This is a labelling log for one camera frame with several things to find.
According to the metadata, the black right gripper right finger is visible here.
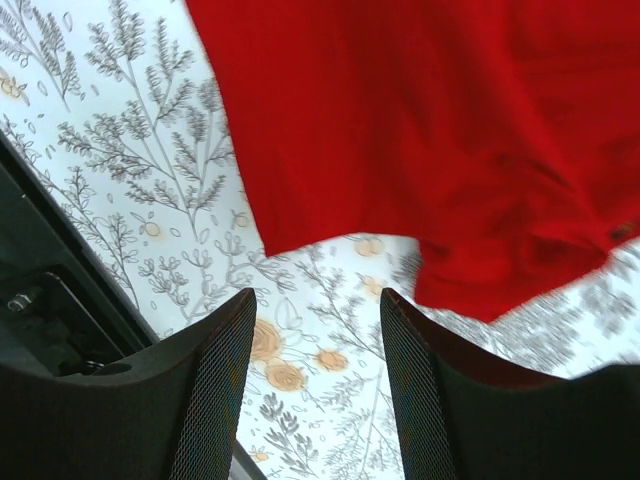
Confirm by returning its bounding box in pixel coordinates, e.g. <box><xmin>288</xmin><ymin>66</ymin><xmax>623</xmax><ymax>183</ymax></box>
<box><xmin>380</xmin><ymin>288</ymin><xmax>639</xmax><ymax>480</ymax></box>

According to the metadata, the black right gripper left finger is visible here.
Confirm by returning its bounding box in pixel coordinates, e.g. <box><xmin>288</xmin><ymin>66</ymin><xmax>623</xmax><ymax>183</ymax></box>
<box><xmin>1</xmin><ymin>288</ymin><xmax>257</xmax><ymax>479</ymax></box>

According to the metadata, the red t shirt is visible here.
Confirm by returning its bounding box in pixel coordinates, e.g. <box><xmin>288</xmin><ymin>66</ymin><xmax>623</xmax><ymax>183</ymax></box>
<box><xmin>187</xmin><ymin>1</ymin><xmax>639</xmax><ymax>322</ymax></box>

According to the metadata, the floral patterned table mat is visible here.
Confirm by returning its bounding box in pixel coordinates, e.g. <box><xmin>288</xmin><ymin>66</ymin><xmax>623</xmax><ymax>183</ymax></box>
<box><xmin>1</xmin><ymin>1</ymin><xmax>639</xmax><ymax>479</ymax></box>

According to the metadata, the black table front rail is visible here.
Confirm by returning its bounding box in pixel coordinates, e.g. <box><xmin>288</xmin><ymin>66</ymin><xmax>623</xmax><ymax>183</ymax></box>
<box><xmin>1</xmin><ymin>141</ymin><xmax>261</xmax><ymax>479</ymax></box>

